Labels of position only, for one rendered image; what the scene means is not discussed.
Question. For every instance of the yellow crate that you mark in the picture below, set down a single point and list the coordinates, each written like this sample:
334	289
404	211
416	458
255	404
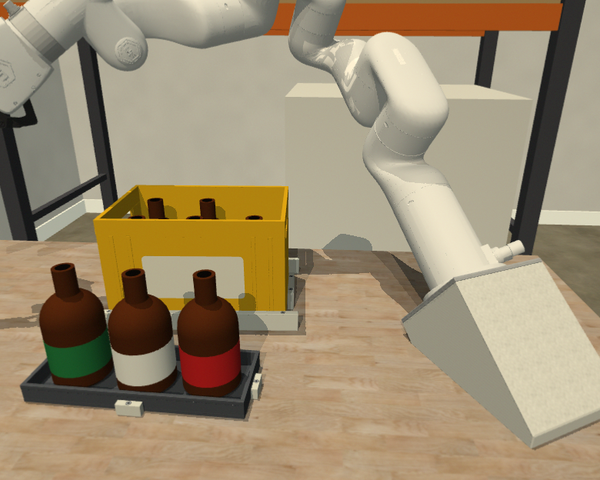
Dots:
249	257

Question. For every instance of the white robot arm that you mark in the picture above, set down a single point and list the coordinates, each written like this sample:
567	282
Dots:
385	82

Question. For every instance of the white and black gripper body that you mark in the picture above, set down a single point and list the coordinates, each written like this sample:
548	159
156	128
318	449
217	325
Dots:
23	69

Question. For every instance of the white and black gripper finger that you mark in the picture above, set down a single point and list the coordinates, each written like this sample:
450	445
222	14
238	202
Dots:
15	122

